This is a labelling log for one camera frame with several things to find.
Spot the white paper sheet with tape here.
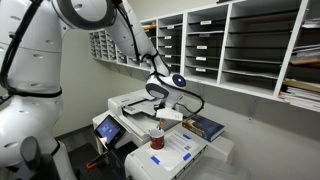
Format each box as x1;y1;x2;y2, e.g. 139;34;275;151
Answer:
146;130;199;171

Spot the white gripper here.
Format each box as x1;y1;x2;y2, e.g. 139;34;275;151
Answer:
156;108;183;121

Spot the white finisher unit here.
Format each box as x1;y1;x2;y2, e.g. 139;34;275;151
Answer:
182;157;251;180

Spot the red handled clamp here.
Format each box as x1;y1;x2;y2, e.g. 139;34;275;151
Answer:
86;152;107;169

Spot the white mail sorter shelf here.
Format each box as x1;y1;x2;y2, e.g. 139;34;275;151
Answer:
90;0;319;105

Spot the white office printer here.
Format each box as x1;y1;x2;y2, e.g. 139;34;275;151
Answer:
91;88;236;180

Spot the printer touchscreen panel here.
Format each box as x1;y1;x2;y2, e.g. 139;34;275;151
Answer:
94;115;126;150

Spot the red paper cup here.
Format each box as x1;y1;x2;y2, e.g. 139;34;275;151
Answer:
149;128;164;150

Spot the blue hardcover book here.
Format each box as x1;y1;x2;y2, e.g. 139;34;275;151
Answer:
182;115;224;142

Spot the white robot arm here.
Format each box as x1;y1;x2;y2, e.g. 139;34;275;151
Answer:
0;0;185;180

